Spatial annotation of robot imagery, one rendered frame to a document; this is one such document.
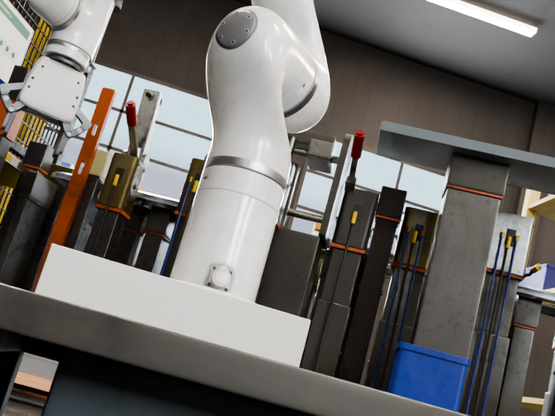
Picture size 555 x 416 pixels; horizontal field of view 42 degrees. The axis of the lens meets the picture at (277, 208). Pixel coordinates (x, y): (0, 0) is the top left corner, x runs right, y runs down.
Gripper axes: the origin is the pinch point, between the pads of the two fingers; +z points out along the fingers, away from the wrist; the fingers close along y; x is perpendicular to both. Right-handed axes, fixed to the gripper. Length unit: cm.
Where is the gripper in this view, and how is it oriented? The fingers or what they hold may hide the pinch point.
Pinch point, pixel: (31, 141)
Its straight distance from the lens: 137.9
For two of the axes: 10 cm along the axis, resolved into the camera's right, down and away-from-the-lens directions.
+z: -2.8, 9.2, -2.8
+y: -8.5, -3.8, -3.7
